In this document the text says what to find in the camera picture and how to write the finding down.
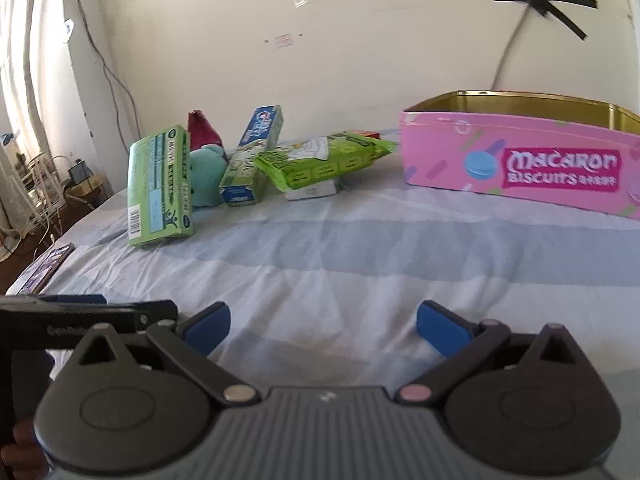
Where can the blue green toothpaste box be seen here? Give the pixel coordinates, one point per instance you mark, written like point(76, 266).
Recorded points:
point(250, 160)

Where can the dark red triangular pouch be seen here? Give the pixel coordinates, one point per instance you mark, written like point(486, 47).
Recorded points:
point(202, 130)

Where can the green cardboard box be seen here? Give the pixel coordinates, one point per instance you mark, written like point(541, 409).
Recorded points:
point(160, 185)

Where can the red cardboard box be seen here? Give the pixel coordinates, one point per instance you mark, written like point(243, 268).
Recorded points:
point(370, 134)

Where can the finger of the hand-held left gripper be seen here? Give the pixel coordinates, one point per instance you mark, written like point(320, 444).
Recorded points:
point(75, 299)
point(155, 311)

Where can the black tape cross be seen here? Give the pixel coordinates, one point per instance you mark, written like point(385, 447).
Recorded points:
point(540, 2)

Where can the teal plush toy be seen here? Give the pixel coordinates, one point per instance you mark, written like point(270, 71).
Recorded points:
point(205, 175)

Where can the green snack packet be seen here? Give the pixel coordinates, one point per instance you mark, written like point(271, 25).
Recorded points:
point(320, 165)

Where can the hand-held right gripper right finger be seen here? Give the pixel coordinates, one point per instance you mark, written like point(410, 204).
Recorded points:
point(442, 327)

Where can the white curtain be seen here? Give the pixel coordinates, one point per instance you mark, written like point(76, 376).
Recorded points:
point(30, 60)

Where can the person's left hand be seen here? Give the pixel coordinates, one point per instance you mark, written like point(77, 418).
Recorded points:
point(20, 455)

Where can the white flat packet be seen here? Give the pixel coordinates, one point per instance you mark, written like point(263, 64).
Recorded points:
point(315, 192)

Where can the pink biscuit tin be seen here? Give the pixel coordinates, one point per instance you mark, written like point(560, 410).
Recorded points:
point(450, 160)

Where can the smartphone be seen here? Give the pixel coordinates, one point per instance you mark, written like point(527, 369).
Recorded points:
point(47, 267)

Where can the pink wall sticker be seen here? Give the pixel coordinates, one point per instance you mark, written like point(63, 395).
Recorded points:
point(283, 41)

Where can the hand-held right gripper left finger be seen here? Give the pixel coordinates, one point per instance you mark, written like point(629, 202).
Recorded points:
point(205, 327)

